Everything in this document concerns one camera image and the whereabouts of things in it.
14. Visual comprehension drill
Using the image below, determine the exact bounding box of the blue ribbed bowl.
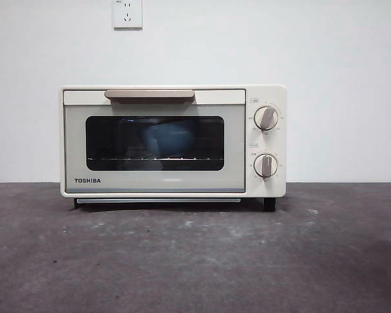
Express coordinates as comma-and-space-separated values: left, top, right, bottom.
139, 121, 196, 158

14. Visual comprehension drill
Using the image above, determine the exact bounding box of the cream glass oven door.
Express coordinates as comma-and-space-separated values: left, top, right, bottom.
63, 89, 246, 194

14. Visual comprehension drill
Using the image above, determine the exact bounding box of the cream timer knob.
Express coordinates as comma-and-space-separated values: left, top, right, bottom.
253, 153, 279, 179

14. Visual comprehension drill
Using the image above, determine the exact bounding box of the cream Toshiba toaster oven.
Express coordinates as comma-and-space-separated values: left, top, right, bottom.
59, 84, 287, 212

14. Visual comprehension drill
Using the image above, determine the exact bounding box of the silver crumb tray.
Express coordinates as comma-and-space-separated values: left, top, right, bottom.
76, 197, 242, 204

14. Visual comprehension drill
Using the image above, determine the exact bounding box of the cream temperature knob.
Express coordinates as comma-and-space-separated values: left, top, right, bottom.
253, 106, 280, 132

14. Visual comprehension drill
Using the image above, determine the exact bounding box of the metal wire oven rack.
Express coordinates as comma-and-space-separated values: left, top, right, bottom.
86, 156, 224, 162

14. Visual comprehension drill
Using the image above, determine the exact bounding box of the white wall socket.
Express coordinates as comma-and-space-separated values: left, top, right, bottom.
113, 0, 143, 31

